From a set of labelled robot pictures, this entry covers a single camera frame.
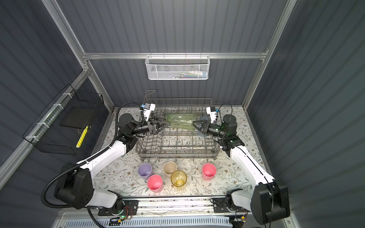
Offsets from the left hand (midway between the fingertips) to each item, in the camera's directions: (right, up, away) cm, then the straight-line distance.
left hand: (170, 123), depth 68 cm
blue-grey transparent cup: (+18, +3, +16) cm, 24 cm away
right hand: (+11, -1, +2) cm, 11 cm away
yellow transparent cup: (+4, -29, +5) cm, 30 cm away
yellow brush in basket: (-44, -7, +1) cm, 45 cm away
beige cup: (-3, -27, +15) cm, 31 cm away
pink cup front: (-10, -35, +13) cm, 39 cm away
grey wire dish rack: (+4, -12, +33) cm, 35 cm away
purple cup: (-17, -28, +14) cm, 36 cm away
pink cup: (+21, -29, +16) cm, 39 cm away
